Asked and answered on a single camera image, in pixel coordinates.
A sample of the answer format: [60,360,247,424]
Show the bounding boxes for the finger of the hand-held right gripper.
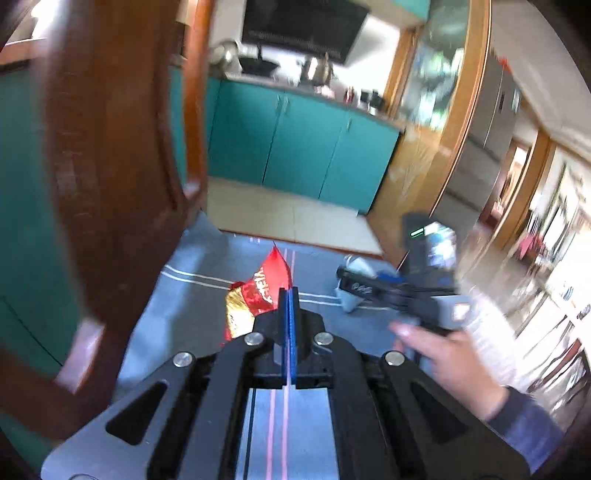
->
[336,268,416,308]

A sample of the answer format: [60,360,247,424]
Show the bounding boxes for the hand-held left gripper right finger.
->
[292,288,529,480]

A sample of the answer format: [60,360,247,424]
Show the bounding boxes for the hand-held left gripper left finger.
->
[41,288,293,480]

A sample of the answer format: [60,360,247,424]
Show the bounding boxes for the red snack bag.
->
[225,246,295,342]

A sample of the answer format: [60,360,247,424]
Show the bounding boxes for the person's right hand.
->
[390,320,509,421]

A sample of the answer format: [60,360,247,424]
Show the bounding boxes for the blue striped seat cushion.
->
[113,215,416,480]

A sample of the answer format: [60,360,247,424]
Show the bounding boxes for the red cloth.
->
[517,233,543,259]

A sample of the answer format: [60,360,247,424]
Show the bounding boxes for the wooden framed glass door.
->
[367,0,492,268]

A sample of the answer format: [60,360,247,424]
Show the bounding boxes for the wooden bench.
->
[512,295,591,402]

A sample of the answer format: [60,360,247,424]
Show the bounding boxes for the silver refrigerator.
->
[431,53,522,227]

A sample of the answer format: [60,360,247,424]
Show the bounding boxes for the teal kitchen cabinets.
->
[205,76,402,215]

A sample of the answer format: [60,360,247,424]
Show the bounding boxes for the black cooking pot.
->
[360,88,386,112]

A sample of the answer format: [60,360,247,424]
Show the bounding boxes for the steel stock pot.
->
[300,53,334,86]

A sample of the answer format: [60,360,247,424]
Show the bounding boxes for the black wok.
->
[238,44,280,77]

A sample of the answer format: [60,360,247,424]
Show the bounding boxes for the dark wooden chair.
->
[0,0,218,446]

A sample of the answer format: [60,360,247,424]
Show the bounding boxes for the black range hood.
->
[241,0,372,65]

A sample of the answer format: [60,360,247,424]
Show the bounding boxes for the metal pot lid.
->
[210,39,241,68]

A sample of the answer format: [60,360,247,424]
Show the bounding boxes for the wooden doorway frame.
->
[480,138,532,222]

